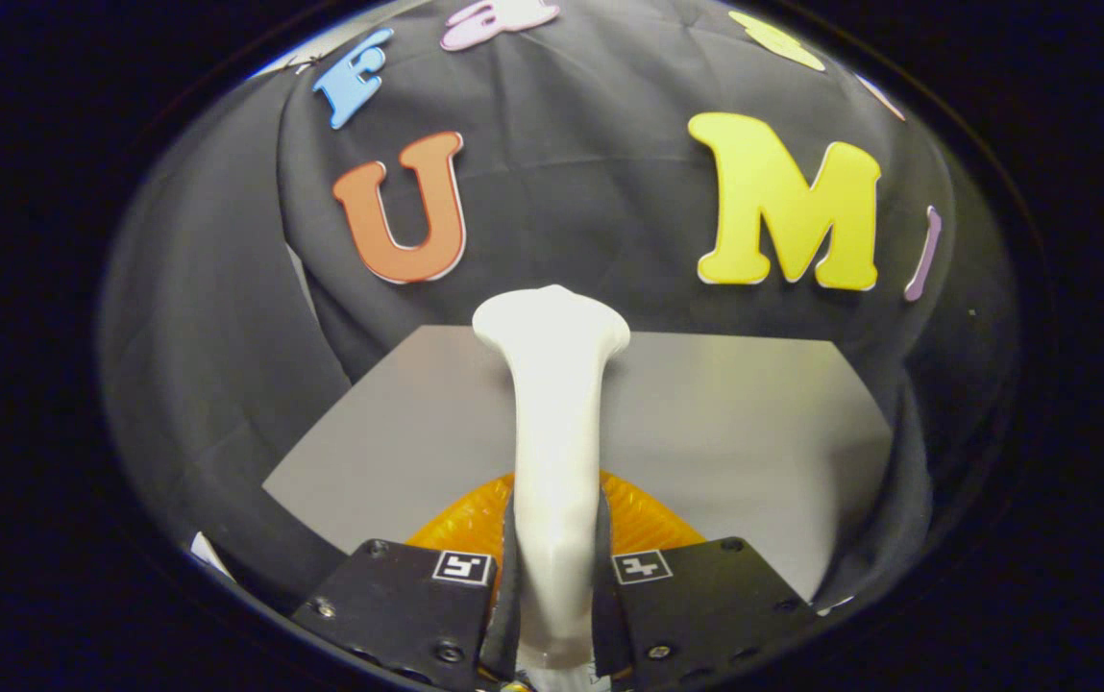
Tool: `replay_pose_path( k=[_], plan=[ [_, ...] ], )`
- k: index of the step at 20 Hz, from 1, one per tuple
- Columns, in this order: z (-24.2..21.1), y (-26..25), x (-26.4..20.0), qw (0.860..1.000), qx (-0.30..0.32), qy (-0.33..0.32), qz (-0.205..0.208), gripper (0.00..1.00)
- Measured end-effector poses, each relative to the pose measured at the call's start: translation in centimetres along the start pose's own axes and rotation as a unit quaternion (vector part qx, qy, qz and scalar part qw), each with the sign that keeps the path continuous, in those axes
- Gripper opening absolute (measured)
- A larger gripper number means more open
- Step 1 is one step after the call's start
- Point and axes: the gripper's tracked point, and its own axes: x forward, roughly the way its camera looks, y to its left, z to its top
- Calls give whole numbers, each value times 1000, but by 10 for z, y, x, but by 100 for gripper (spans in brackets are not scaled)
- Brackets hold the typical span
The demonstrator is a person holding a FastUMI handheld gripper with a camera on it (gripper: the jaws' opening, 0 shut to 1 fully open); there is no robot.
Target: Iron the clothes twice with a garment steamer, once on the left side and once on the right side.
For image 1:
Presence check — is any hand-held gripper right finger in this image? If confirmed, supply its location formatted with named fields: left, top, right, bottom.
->
left=593, top=469, right=817, bottom=685

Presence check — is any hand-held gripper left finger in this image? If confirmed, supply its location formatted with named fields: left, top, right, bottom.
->
left=292, top=471, right=521, bottom=691

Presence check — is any white garment steamer nozzle hose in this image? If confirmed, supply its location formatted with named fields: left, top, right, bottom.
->
left=472, top=284, right=631, bottom=692

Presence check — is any grey cabinet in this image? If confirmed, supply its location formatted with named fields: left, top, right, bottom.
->
left=261, top=325, right=895, bottom=602

